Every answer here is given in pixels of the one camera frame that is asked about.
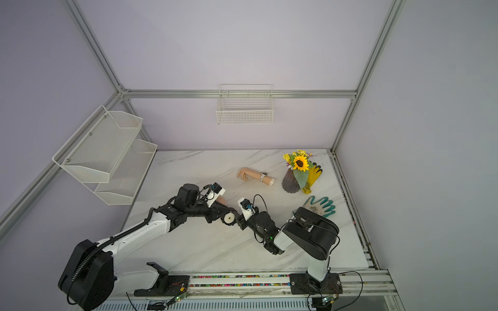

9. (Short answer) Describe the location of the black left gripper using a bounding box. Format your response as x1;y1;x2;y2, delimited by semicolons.
187;200;230;224

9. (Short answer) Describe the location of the mannequin hand with black watch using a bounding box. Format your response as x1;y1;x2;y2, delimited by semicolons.
217;196;236;225

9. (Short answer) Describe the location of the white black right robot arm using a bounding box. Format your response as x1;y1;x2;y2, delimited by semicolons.
236;207;341;285

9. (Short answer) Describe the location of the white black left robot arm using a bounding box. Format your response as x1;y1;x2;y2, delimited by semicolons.
58;183;238;310

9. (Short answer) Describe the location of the white patterned wrist watch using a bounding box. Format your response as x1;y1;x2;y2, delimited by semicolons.
259;172;267;182

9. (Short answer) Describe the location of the mannequin hand with white watch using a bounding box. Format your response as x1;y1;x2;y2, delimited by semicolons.
237;167;275;186

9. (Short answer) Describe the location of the purple ribbed glass vase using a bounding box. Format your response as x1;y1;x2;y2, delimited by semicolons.
281;168;301;194

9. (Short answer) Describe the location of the green white work glove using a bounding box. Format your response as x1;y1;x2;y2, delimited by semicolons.
303;196;336;218

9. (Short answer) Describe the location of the yellow black work glove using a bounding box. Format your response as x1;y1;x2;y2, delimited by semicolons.
302;162;323;194

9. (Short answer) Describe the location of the artificial sunflower bouquet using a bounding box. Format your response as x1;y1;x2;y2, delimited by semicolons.
283;150;313;189

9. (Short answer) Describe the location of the white two-tier mesh shelf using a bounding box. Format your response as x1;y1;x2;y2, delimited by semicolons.
52;106;157;206

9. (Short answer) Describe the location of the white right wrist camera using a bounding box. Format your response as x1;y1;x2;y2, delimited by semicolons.
237;198;255;220

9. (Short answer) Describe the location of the white wire wall basket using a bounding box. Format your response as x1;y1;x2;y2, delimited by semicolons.
216;84;274;125

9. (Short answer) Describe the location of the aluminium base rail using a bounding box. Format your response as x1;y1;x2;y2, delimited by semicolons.
110;270;398;298

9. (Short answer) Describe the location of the aluminium frame back rail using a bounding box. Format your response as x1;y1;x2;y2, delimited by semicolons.
121;89;357;99

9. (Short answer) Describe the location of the aluminium frame left post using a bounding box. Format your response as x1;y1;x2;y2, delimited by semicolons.
62;0;124;93

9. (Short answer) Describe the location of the aluminium frame post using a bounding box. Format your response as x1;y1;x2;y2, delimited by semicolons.
330;0;406;154
62;0;124;93

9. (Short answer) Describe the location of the aluminium frame right post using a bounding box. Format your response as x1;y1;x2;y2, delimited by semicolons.
330;0;406;154

